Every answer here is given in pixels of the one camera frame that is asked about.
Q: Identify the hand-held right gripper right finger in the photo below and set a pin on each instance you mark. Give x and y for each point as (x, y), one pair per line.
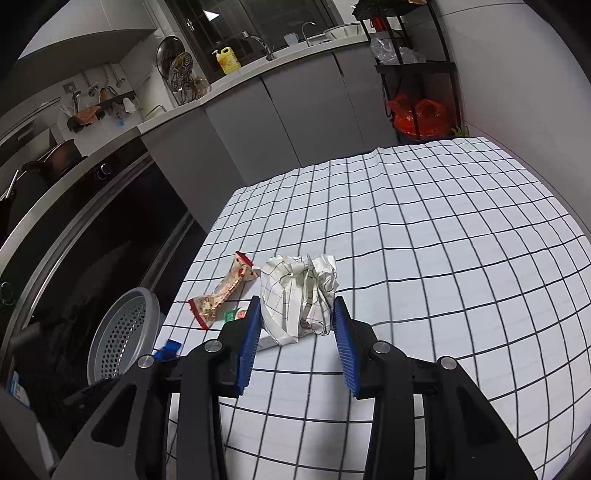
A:
(346, 350)

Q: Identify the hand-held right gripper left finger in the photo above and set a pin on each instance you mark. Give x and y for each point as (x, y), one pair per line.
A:
(244, 350)

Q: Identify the small green packet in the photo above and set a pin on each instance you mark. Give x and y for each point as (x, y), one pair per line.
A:
(231, 316)

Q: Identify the red beige snack wrapper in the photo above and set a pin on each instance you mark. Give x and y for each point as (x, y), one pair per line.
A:
(226, 288)

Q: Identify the white checked paper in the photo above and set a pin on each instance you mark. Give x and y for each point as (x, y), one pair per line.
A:
(295, 295)

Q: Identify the grey perforated waste basket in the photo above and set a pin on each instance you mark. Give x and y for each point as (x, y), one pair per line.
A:
(120, 332)

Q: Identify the small blue object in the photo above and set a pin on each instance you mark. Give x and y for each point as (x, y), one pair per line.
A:
(168, 348)

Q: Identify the black white checked tablecloth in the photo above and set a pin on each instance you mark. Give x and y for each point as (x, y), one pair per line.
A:
(438, 277)

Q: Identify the blue white label sticker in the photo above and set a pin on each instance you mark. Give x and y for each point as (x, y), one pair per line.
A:
(19, 392)

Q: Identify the round black knob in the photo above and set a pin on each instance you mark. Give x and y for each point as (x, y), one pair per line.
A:
(102, 170)

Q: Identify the grey base cabinet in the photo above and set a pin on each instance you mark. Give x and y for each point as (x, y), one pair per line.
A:
(286, 115)

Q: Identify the red plastic bag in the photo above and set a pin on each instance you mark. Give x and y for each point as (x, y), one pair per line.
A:
(431, 117)
(400, 115)

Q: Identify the black wok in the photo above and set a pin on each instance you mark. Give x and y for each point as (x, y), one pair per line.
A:
(27, 198)

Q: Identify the brown pot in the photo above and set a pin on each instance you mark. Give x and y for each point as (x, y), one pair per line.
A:
(60, 159)

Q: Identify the white hanging cloth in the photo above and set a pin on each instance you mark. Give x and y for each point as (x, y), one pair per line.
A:
(129, 107)

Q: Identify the dish rack with lids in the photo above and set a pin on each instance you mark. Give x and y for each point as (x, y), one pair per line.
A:
(180, 69)

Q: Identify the yellow detergent bottle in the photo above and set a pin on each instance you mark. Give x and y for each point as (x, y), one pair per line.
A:
(227, 62)

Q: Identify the black trolley rack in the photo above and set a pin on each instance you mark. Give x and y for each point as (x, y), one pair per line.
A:
(415, 68)

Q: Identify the tall metal faucet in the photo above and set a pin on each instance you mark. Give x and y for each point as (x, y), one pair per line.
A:
(268, 50)

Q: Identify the clear plastic bag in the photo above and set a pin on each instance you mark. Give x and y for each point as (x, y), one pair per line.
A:
(392, 50)

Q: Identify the white cup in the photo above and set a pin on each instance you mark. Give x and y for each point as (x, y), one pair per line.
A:
(291, 39)

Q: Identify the small curved metal faucet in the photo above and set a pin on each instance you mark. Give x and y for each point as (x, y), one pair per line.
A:
(307, 37)

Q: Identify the dark window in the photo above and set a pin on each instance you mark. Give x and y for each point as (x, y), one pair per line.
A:
(258, 18)

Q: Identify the wall utensil rack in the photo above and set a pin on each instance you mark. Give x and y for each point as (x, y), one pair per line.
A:
(92, 113)

